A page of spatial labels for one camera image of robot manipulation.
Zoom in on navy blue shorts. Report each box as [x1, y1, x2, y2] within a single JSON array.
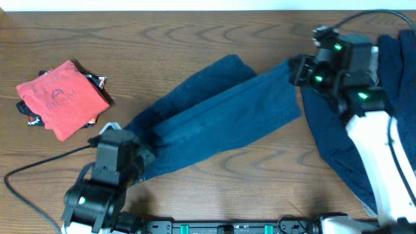
[[125, 54, 301, 180]]

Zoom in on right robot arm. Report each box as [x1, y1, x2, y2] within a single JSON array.
[[313, 111, 415, 233]]

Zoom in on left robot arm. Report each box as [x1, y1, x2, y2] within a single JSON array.
[[61, 142, 156, 233]]

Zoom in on navy blue clothes pile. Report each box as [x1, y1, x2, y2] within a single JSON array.
[[301, 30, 415, 217]]

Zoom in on grey white garment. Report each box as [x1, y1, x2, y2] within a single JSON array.
[[369, 46, 380, 86]]

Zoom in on black patterned folded garment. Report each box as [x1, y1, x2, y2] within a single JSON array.
[[16, 73, 107, 128]]

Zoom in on red folded garment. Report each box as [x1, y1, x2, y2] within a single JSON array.
[[16, 60, 110, 141]]

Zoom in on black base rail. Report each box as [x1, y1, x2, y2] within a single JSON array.
[[143, 217, 321, 234]]

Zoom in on left black cable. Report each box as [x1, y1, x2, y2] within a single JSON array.
[[3, 144, 95, 234]]

